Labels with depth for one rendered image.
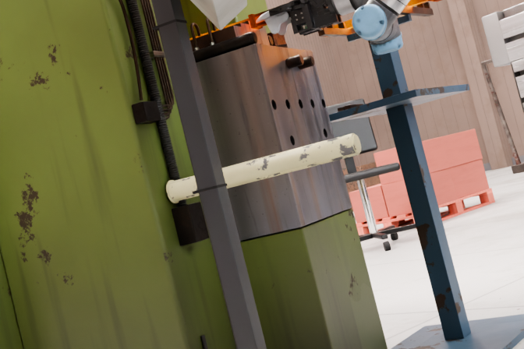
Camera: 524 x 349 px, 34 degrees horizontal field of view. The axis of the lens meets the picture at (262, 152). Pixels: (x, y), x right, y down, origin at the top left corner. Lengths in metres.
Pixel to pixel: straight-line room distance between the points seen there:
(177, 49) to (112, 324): 0.66
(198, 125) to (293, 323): 0.65
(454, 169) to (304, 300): 5.23
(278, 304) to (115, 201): 0.47
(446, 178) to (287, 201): 5.07
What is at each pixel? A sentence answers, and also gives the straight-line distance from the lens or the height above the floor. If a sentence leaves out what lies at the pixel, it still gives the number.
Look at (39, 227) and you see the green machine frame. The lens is 2.03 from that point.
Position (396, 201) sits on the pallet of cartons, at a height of 0.24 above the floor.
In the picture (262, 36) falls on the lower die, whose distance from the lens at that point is 2.25.
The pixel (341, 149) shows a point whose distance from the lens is 1.72.
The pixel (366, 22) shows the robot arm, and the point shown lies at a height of 0.88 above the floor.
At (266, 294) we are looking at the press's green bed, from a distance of 2.08.
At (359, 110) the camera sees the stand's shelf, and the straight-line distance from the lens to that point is 2.42.
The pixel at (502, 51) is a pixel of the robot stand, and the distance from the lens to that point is 1.53.
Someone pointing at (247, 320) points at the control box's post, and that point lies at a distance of 1.62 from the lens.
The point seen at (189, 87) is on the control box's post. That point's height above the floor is 0.79.
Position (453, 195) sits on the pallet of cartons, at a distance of 7.08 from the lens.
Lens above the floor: 0.58
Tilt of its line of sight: 2 degrees up
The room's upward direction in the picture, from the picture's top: 14 degrees counter-clockwise
